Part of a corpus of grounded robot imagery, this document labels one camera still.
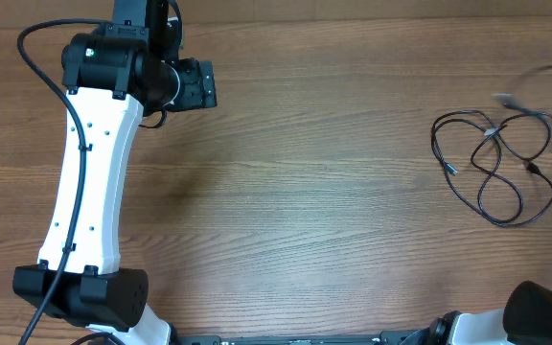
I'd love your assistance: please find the thin black USB cable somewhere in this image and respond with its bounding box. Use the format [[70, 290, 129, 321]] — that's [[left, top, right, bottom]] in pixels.
[[429, 108, 552, 228]]

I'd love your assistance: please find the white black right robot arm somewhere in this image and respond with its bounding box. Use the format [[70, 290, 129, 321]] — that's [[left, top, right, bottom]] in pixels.
[[400, 281, 552, 345]]

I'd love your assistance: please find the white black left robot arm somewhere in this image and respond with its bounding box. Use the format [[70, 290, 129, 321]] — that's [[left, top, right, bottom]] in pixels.
[[12, 0, 218, 344]]

